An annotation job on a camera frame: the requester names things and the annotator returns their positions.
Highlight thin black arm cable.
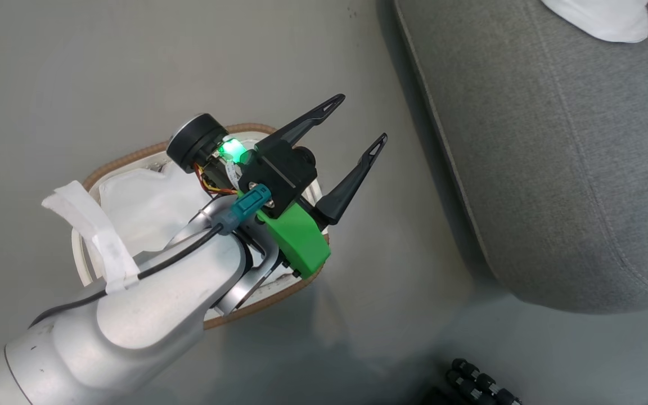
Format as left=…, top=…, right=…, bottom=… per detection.
left=28, top=223, right=227, bottom=330

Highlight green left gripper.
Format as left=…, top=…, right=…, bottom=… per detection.
left=165, top=94, right=389, bottom=280

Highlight white laundry basket brown rim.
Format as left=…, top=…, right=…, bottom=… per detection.
left=70, top=123, right=331, bottom=331

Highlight teal left cable connector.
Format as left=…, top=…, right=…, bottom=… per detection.
left=214, top=184, right=273, bottom=236

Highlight orange and yellow gripper wires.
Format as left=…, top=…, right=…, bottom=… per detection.
left=196, top=162, right=239, bottom=197

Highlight grey fabric sofa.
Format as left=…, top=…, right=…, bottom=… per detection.
left=393, top=0, right=648, bottom=314

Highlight black ribbed cable sleeve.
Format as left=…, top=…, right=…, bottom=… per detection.
left=451, top=358, right=523, bottom=405
left=445, top=369, right=496, bottom=405

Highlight white garment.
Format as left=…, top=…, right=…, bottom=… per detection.
left=98, top=162, right=213, bottom=255
left=540, top=0, right=648, bottom=44

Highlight white tape strip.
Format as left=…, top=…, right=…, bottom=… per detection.
left=41, top=180, right=141, bottom=295

